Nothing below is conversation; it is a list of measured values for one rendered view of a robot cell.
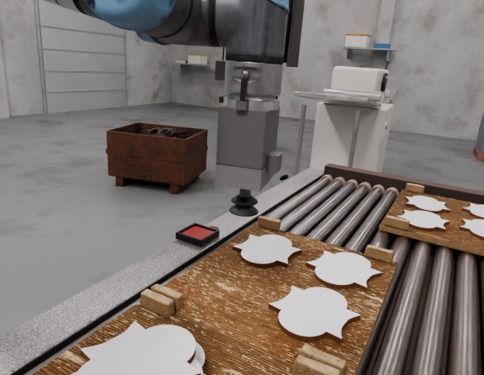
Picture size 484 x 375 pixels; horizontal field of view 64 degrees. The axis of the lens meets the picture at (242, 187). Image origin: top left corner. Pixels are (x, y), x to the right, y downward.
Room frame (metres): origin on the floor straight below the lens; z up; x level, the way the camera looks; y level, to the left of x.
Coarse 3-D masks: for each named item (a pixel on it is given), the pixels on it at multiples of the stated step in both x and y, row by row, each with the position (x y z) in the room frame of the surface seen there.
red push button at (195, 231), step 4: (192, 228) 0.87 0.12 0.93; (196, 228) 0.88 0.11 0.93; (200, 228) 0.88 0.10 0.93; (204, 228) 0.88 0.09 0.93; (184, 232) 0.85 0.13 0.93; (188, 232) 0.85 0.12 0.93; (192, 232) 0.85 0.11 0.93; (196, 232) 0.85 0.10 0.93; (200, 232) 0.86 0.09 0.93; (204, 232) 0.86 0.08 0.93; (208, 232) 0.86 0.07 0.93; (212, 232) 0.86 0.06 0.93; (192, 236) 0.83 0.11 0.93; (196, 236) 0.83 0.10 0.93; (200, 236) 0.84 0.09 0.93; (204, 236) 0.84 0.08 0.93
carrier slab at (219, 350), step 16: (112, 320) 0.50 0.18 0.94; (128, 320) 0.50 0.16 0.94; (144, 320) 0.51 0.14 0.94; (160, 320) 0.51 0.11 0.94; (176, 320) 0.51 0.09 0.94; (96, 336) 0.46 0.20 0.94; (112, 336) 0.46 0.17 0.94; (208, 336) 0.48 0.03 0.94; (224, 336) 0.48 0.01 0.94; (208, 352) 0.45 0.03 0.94; (224, 352) 0.45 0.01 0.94; (240, 352) 0.45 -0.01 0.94; (256, 352) 0.45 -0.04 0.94; (48, 368) 0.40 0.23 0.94; (64, 368) 0.40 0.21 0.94; (208, 368) 0.42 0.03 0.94; (224, 368) 0.42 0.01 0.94; (240, 368) 0.42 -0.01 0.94; (256, 368) 0.42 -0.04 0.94; (272, 368) 0.42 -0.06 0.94; (288, 368) 0.42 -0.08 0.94
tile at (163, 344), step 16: (128, 336) 0.41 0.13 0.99; (144, 336) 0.41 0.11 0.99; (160, 336) 0.41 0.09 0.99; (176, 336) 0.41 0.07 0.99; (192, 336) 0.41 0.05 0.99; (80, 352) 0.38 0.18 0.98; (96, 352) 0.38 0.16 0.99; (112, 352) 0.38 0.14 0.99; (128, 352) 0.38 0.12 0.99; (144, 352) 0.38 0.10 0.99; (160, 352) 0.38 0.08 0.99; (176, 352) 0.38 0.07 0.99; (192, 352) 0.39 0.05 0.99; (80, 368) 0.35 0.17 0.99; (96, 368) 0.35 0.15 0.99; (112, 368) 0.35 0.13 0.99; (128, 368) 0.35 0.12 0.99; (144, 368) 0.36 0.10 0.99; (160, 368) 0.36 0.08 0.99; (176, 368) 0.36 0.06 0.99; (192, 368) 0.36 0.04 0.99
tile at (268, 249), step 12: (252, 240) 0.79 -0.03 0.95; (264, 240) 0.80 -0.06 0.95; (276, 240) 0.80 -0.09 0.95; (288, 240) 0.81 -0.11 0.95; (252, 252) 0.74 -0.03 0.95; (264, 252) 0.74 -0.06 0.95; (276, 252) 0.74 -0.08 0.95; (288, 252) 0.75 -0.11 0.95; (300, 252) 0.77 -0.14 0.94; (252, 264) 0.70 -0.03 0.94; (264, 264) 0.69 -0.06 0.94
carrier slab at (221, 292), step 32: (256, 224) 0.91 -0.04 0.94; (224, 256) 0.73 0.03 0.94; (320, 256) 0.76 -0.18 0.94; (192, 288) 0.60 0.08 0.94; (224, 288) 0.61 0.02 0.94; (256, 288) 0.62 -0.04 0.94; (288, 288) 0.62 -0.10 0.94; (352, 288) 0.64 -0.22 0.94; (384, 288) 0.65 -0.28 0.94; (192, 320) 0.51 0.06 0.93; (224, 320) 0.52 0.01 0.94; (256, 320) 0.52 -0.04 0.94; (288, 352) 0.46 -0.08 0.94; (352, 352) 0.47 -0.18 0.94
